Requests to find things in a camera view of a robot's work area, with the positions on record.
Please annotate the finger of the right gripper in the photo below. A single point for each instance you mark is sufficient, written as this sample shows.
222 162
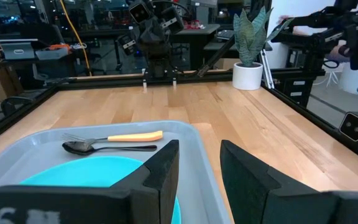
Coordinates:
158 31
148 34

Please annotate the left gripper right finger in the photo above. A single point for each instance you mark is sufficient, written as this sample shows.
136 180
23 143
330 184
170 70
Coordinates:
253 193

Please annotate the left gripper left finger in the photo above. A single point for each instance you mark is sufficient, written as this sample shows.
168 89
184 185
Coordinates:
148 193

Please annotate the teal round plate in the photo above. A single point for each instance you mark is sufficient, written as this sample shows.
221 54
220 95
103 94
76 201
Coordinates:
82 172

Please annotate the dark metal spoon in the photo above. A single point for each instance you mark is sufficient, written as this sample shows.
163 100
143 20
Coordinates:
78 148

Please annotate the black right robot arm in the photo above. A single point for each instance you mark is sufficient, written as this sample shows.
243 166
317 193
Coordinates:
158 62

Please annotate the grey plastic tray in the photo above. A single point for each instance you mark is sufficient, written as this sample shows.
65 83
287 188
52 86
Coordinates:
42 149

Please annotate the black desk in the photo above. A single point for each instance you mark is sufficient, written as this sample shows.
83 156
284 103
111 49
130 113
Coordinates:
197 31

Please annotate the green leafy plant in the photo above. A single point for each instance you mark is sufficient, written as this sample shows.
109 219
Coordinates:
249 40

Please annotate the white plant pot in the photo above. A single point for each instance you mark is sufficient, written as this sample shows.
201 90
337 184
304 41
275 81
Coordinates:
247 77

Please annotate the grey bin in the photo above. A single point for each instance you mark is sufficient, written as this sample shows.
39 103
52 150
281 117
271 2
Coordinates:
51 54

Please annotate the white metal stand legs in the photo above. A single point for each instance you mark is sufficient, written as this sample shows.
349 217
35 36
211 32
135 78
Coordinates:
267 74

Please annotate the black drawer cabinet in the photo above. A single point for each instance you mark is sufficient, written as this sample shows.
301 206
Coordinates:
297 93

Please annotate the grey box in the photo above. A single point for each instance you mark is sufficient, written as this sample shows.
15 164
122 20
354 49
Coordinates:
17 51

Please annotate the black office chair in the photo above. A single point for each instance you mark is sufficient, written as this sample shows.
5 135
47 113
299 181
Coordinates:
11 105

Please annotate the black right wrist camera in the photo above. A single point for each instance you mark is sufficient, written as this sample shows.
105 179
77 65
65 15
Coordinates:
139 12

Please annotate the black aluminium table frame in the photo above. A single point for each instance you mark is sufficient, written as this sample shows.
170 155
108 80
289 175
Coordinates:
104 83

